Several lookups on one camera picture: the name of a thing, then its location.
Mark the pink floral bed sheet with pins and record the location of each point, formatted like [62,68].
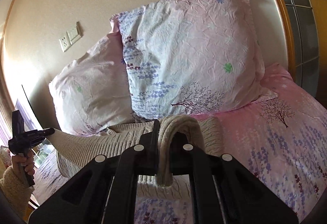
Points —
[281,141]

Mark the beige knitted sweater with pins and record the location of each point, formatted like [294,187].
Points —
[74,152]

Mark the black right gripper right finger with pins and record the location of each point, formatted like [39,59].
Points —
[223,190]

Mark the black bedside monitor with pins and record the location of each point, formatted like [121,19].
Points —
[23,105]

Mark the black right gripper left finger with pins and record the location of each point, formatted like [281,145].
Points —
[103,191]

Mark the pink floral pillow front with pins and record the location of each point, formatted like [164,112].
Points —
[191,57]

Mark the pale pink pillow behind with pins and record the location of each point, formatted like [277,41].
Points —
[92,92]

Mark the person's left hand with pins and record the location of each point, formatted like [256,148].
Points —
[26,162]

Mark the white wall switch socket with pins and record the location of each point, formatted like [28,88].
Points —
[70,37]

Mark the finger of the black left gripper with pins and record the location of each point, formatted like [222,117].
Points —
[47,132]

